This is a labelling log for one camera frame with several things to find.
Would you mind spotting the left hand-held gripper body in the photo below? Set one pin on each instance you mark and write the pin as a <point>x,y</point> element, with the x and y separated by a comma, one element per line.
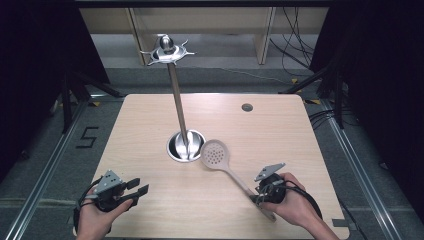
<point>108,181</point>

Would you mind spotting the aluminium floor rail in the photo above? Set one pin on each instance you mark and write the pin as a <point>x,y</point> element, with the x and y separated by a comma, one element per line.
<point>43,180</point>
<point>363,176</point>

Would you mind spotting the beige slotted spoon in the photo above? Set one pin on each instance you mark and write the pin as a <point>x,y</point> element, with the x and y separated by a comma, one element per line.
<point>215,155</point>

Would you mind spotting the person's right hand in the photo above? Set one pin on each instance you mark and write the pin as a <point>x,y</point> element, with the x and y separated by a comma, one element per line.
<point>295,206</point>

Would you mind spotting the grey table grommet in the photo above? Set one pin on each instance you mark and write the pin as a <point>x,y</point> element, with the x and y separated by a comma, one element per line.
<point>247,107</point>

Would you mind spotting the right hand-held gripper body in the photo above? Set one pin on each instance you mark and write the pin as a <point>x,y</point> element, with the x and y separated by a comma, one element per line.
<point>271,191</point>

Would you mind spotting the black metal stand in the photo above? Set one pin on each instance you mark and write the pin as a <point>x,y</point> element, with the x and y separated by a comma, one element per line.
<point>68,100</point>
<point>338,96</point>

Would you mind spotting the black curtain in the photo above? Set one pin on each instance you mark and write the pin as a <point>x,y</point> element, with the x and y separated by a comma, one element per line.
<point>36,66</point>
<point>383,83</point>

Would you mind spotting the metal utensil rack stand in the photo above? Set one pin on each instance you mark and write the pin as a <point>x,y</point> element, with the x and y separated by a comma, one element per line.
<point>178,106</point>

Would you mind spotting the person's left hand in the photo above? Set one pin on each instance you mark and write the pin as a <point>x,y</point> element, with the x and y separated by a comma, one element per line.
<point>93,223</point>

